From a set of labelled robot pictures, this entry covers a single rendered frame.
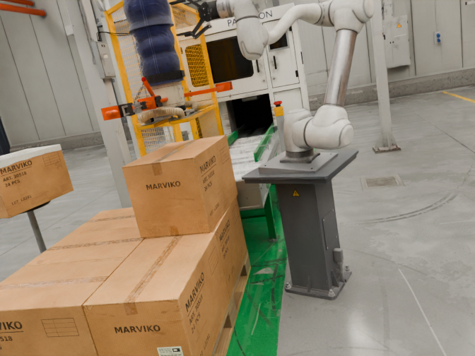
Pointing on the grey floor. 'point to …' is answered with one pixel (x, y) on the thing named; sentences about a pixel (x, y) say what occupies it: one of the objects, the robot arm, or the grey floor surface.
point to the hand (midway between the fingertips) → (176, 19)
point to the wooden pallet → (232, 310)
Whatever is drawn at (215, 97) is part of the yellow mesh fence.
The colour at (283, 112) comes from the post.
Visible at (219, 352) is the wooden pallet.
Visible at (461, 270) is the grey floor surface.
